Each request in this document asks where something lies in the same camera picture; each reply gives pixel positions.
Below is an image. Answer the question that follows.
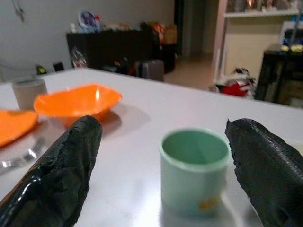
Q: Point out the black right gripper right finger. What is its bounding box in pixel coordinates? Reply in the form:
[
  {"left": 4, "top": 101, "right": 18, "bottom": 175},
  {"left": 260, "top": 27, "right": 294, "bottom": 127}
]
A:
[{"left": 224, "top": 118, "right": 303, "bottom": 227}]

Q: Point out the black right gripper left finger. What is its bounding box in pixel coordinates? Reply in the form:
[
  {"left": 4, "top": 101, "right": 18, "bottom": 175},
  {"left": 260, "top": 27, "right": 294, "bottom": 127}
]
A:
[{"left": 0, "top": 115, "right": 103, "bottom": 227}]

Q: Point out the silver metal cutlery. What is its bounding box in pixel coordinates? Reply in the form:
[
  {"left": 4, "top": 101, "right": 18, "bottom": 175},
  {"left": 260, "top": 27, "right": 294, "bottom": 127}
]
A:
[{"left": 0, "top": 137, "right": 45, "bottom": 177}]

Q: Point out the orange plastic plate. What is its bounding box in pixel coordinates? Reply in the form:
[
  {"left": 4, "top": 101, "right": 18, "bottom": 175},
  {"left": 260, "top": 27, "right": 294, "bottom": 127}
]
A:
[{"left": 0, "top": 109, "right": 39, "bottom": 148}]

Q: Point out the orange plastic bowl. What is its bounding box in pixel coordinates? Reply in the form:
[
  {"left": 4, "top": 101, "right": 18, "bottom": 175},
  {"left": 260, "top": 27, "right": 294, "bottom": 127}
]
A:
[{"left": 33, "top": 83, "right": 123, "bottom": 127}]

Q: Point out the mint green cup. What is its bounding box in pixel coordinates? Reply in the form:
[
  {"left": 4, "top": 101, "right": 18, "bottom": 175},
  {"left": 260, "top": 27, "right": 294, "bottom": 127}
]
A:
[{"left": 159, "top": 127, "right": 232, "bottom": 218}]

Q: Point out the beige cup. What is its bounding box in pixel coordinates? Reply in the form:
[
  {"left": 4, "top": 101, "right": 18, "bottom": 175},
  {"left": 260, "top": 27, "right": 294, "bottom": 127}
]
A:
[{"left": 11, "top": 77, "right": 48, "bottom": 111}]

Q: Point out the red and white bag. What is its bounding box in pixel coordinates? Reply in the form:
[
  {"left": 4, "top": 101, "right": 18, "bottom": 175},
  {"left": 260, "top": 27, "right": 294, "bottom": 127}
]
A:
[{"left": 208, "top": 68, "right": 258, "bottom": 98}]

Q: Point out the black cabinet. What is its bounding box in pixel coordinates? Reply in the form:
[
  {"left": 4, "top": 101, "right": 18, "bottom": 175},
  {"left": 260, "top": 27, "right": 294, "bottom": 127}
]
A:
[{"left": 255, "top": 44, "right": 303, "bottom": 106}]

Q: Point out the dark wooden sideboard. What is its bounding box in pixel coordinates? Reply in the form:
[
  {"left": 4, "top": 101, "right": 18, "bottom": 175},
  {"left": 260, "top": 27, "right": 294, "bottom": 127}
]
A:
[{"left": 66, "top": 28, "right": 161, "bottom": 71}]

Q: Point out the white shelf unit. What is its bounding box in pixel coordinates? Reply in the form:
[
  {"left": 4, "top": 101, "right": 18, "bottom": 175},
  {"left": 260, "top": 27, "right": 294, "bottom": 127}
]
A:
[{"left": 213, "top": 0, "right": 303, "bottom": 85}]

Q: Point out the grey suitcase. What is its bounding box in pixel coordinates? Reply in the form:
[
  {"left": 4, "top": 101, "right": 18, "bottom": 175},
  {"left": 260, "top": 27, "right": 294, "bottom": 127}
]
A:
[{"left": 134, "top": 59, "right": 165, "bottom": 82}]

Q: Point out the round white blue plate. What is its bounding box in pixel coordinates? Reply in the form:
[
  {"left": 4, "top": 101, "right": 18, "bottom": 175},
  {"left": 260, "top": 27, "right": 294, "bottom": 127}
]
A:
[{"left": 77, "top": 9, "right": 98, "bottom": 33}]

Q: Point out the orange snack bag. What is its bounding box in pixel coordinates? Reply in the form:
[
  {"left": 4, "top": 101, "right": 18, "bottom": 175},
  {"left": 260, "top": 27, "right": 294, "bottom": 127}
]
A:
[{"left": 151, "top": 21, "right": 166, "bottom": 43}]

